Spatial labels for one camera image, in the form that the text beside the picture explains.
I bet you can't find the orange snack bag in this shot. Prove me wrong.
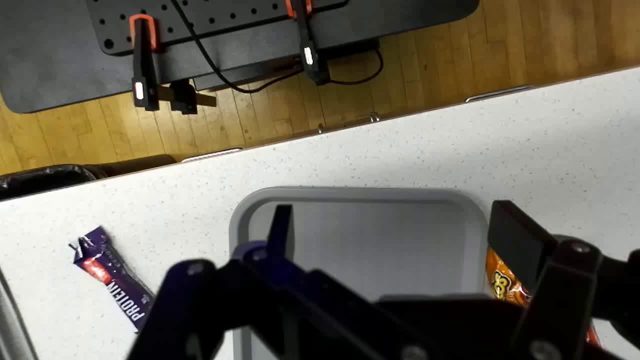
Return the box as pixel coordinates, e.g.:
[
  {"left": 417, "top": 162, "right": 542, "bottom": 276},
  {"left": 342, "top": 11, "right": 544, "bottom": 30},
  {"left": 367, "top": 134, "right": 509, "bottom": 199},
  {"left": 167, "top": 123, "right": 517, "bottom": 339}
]
[{"left": 485, "top": 227, "right": 602, "bottom": 346}]

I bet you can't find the black block foot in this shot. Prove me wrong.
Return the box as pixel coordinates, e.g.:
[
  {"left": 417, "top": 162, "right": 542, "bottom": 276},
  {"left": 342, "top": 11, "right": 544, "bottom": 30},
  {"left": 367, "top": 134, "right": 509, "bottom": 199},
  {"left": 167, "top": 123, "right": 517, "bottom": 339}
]
[{"left": 169, "top": 79, "right": 221, "bottom": 116}]

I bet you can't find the black cable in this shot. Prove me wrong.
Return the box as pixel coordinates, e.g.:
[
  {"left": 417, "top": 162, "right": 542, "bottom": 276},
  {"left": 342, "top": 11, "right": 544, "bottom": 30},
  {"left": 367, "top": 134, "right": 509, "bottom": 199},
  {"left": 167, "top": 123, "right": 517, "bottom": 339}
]
[{"left": 170, "top": 0, "right": 387, "bottom": 95}]

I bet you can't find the purple protein candy bar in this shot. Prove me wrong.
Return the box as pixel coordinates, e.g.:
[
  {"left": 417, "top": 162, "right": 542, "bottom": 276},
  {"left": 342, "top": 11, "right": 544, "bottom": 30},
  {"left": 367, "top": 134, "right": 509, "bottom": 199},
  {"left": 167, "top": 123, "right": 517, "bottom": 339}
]
[{"left": 69, "top": 225, "right": 156, "bottom": 334}]

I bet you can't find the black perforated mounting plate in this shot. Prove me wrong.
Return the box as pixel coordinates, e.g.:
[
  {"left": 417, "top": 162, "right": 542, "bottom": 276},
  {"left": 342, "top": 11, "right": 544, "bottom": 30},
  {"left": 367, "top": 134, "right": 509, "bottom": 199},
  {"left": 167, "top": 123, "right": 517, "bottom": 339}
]
[{"left": 85, "top": 0, "right": 350, "bottom": 58}]

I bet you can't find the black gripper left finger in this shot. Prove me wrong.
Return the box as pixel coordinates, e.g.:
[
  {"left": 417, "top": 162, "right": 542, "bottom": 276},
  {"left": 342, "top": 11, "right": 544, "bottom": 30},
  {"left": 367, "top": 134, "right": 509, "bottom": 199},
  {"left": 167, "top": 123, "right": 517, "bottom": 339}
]
[{"left": 126, "top": 204, "right": 442, "bottom": 360}]

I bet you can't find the black pegboard panel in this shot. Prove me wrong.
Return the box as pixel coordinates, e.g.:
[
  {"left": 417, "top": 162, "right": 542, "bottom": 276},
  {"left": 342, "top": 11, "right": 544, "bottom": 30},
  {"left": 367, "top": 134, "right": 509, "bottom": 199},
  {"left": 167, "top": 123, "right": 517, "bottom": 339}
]
[{"left": 0, "top": 0, "right": 483, "bottom": 116}]

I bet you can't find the orange black bar clamp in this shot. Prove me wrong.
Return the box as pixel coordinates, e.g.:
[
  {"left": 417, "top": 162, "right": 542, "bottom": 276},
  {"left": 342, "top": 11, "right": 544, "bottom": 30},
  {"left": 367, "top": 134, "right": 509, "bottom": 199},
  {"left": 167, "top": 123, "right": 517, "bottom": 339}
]
[
  {"left": 284, "top": 0, "right": 332, "bottom": 86},
  {"left": 128, "top": 13, "right": 162, "bottom": 113}
]

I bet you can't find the black garbage bag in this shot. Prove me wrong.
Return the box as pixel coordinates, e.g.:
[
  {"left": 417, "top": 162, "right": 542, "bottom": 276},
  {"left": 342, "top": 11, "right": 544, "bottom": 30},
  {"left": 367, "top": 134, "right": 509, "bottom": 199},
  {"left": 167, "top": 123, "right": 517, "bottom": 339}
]
[{"left": 0, "top": 152, "right": 181, "bottom": 202}]

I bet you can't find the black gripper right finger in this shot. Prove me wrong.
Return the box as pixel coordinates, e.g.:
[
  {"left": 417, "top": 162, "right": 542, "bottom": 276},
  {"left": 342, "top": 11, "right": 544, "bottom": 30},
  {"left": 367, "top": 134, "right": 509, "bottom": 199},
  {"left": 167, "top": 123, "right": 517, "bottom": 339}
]
[{"left": 486, "top": 199, "right": 640, "bottom": 360}]

